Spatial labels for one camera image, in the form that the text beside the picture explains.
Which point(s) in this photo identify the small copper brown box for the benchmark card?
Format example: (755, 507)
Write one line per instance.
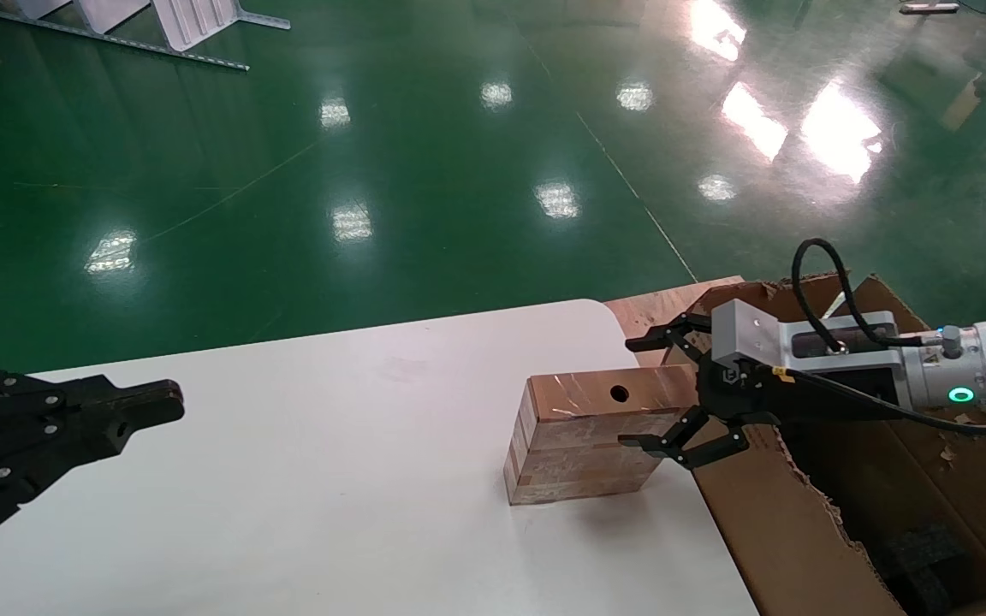
(579, 453)

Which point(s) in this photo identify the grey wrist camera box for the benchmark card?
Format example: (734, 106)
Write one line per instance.
(745, 334)

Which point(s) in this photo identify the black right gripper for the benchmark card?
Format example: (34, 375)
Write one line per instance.
(741, 393)

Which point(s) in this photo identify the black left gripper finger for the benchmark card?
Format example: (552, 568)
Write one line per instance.
(74, 445)
(48, 398)

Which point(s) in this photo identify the large cardboard box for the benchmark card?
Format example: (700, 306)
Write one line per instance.
(767, 530)

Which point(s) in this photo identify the white table foot bar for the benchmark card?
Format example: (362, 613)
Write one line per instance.
(929, 8)

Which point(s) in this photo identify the white metal rack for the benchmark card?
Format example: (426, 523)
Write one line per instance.
(193, 21)

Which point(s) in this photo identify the black foam block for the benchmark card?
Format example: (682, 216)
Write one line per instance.
(921, 565)

